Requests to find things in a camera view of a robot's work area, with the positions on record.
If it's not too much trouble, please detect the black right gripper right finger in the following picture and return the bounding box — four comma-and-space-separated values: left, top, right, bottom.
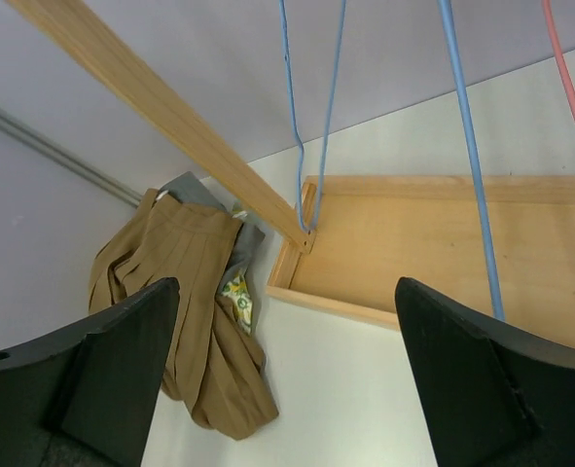
395, 277, 575, 466

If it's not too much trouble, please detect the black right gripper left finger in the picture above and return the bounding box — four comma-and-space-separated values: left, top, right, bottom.
0, 278, 179, 466

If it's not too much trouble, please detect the blue wire hanger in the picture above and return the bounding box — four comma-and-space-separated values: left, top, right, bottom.
438, 0, 506, 321
277, 1, 348, 234

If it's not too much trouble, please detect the brown pleated skirt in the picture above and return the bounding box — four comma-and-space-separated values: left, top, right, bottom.
89, 189, 278, 441

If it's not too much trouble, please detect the lemon print skirt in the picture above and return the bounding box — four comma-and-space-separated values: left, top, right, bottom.
220, 269, 254, 335

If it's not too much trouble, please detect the grey skirt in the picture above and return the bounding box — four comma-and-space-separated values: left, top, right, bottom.
159, 171, 266, 287

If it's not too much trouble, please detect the wooden clothes rack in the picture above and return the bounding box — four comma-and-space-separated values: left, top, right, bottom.
14, 1, 575, 347

